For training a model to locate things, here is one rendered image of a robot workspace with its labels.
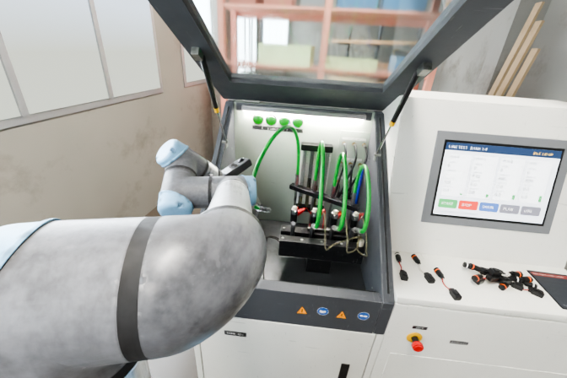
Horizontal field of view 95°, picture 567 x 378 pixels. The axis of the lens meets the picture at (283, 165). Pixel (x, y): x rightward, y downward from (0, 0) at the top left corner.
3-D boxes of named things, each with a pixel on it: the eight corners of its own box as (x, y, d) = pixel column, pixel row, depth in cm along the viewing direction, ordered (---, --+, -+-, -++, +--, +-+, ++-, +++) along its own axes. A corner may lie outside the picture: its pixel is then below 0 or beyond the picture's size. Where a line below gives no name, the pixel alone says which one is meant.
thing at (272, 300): (199, 313, 94) (196, 281, 88) (203, 302, 98) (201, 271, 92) (372, 333, 91) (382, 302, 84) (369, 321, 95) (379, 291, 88)
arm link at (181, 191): (206, 202, 56) (209, 164, 63) (150, 205, 54) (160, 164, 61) (210, 221, 61) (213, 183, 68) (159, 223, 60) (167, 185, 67)
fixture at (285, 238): (277, 268, 110) (279, 240, 104) (279, 251, 119) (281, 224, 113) (358, 277, 109) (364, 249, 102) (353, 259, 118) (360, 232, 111)
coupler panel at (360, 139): (332, 192, 127) (341, 132, 114) (331, 189, 130) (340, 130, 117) (359, 195, 126) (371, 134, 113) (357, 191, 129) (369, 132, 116)
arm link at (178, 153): (149, 170, 62) (156, 145, 67) (186, 190, 69) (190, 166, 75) (172, 156, 59) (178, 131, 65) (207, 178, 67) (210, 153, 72)
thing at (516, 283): (474, 291, 87) (480, 279, 85) (457, 267, 97) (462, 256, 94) (545, 299, 86) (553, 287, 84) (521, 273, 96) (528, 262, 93)
